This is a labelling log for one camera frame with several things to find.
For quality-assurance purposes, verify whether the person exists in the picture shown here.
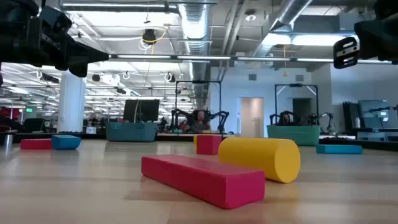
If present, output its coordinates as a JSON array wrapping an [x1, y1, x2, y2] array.
[[278, 110, 296, 126], [186, 109, 212, 134]]

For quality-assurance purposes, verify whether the blue plastic bin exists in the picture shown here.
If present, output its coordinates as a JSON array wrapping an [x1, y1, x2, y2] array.
[[105, 121, 159, 143]]

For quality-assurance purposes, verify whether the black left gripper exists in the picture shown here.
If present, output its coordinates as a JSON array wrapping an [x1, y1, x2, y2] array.
[[0, 0, 110, 78]]

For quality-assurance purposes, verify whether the long red block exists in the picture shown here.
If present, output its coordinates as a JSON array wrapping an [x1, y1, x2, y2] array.
[[141, 154, 266, 210]]

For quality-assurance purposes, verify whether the black ceiling camera device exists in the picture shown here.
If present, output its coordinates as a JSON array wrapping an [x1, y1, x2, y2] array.
[[142, 29, 157, 44]]

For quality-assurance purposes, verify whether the silver metal post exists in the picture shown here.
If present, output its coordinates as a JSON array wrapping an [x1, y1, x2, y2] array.
[[3, 129, 14, 154]]

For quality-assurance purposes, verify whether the green plastic bin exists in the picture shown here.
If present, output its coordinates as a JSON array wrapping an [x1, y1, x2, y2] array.
[[266, 124, 321, 147]]

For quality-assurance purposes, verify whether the black monitor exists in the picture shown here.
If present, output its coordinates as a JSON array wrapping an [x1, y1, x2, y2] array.
[[123, 99, 160, 123]]

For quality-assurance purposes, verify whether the black aluminium table frame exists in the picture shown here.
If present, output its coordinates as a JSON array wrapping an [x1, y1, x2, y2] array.
[[0, 132, 398, 152]]

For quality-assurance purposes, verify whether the silver ventilation duct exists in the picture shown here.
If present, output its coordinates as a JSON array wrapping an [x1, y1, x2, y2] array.
[[248, 0, 314, 57], [178, 0, 213, 110]]

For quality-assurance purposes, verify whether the pale door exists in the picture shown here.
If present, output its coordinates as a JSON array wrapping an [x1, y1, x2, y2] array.
[[241, 97, 265, 138]]

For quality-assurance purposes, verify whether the small red block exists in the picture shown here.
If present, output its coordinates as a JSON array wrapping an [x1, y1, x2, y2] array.
[[20, 138, 53, 151]]

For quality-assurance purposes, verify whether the rounded blue block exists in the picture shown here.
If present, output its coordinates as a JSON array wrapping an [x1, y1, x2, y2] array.
[[51, 134, 81, 151]]

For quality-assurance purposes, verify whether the yellow cylinder block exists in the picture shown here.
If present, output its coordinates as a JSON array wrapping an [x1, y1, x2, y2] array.
[[218, 137, 302, 184]]

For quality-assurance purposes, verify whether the grey background monitor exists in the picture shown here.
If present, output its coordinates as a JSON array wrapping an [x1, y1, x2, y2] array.
[[357, 99, 390, 129]]

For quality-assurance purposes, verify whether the black overhead rig frame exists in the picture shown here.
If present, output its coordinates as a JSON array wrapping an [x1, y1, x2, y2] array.
[[274, 83, 320, 126], [175, 80, 223, 134]]

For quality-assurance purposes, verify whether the long ceiling light strip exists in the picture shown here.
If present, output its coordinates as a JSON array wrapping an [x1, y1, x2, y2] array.
[[108, 54, 393, 65]]

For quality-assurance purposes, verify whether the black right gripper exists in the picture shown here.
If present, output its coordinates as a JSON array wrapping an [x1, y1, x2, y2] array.
[[333, 0, 398, 70]]

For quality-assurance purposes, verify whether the red cube block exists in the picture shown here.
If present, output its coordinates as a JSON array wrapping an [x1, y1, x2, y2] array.
[[196, 134, 223, 156]]

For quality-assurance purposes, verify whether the long blue block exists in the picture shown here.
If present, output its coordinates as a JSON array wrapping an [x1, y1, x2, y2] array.
[[316, 144, 363, 155]]

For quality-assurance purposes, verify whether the white round pillar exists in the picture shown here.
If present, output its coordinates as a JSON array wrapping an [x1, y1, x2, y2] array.
[[57, 70, 86, 134]]

